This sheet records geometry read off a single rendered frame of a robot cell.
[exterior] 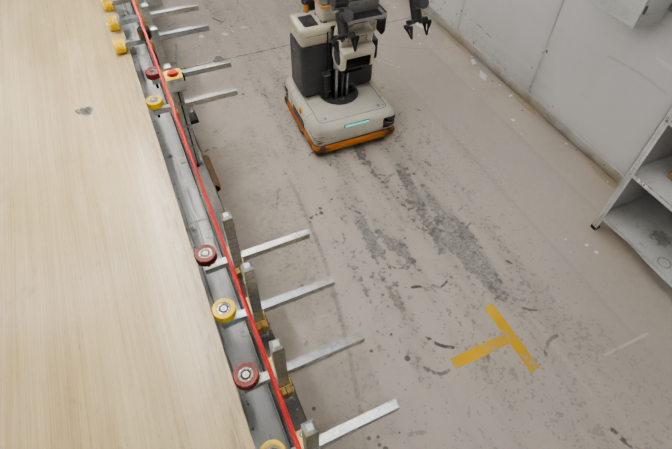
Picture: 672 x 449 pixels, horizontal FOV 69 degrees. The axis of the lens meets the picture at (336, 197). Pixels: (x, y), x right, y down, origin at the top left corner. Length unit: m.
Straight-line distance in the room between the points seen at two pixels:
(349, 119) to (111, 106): 1.51
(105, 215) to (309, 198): 1.47
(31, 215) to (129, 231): 0.41
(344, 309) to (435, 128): 1.68
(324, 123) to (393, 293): 1.23
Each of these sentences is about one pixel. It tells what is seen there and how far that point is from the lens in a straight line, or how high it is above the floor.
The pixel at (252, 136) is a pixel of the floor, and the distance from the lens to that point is 3.67.
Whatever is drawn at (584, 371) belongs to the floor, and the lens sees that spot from 2.92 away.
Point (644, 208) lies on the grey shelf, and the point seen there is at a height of 0.14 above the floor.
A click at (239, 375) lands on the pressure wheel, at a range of 1.65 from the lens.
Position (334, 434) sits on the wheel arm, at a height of 0.82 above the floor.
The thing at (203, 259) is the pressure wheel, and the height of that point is 0.91.
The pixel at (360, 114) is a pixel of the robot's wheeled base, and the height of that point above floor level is 0.28.
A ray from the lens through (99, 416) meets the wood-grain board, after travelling 1.73.
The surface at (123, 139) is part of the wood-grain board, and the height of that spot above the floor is 0.90.
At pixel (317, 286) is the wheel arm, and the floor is 0.83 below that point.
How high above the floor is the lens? 2.42
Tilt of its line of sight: 49 degrees down
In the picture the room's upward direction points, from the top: 2 degrees clockwise
